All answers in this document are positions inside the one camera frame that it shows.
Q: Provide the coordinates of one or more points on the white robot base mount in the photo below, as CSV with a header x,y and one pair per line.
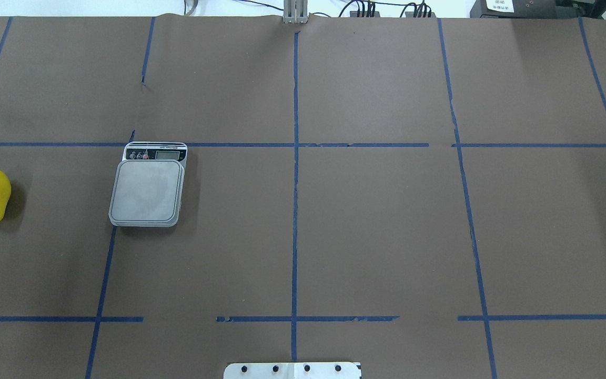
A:
x,y
294,370

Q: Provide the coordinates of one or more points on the black electronics box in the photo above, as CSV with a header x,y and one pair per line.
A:
x,y
537,9

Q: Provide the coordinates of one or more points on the aluminium camera post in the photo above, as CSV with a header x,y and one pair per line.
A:
x,y
295,11

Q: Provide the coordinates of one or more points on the brown paper table cover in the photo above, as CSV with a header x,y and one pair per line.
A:
x,y
426,197

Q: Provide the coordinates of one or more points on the silver digital kitchen scale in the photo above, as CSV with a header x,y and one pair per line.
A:
x,y
148,186

